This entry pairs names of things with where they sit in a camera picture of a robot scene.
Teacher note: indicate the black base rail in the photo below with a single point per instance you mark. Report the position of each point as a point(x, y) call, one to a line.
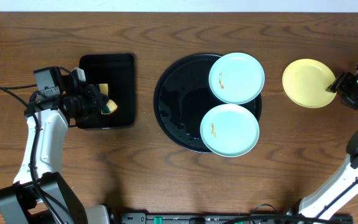
point(142, 218)

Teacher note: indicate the light blue plate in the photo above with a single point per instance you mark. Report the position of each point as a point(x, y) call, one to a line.
point(236, 78)
point(229, 130)

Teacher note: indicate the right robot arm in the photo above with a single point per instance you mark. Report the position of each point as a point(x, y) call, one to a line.
point(342, 186)

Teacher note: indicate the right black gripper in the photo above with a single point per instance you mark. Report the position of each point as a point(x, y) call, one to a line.
point(343, 85)

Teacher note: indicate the round black tray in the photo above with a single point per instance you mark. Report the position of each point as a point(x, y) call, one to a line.
point(182, 97)

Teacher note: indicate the black rectangular tray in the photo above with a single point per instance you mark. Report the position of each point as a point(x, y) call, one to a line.
point(118, 71)

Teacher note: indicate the yellow plate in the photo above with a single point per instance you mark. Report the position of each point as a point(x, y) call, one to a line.
point(305, 82)

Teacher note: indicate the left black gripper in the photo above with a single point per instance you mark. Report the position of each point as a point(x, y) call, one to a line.
point(96, 99)

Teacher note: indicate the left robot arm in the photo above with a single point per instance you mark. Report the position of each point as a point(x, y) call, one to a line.
point(39, 193)

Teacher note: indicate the green yellow sponge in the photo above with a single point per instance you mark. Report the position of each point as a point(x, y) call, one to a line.
point(110, 106)

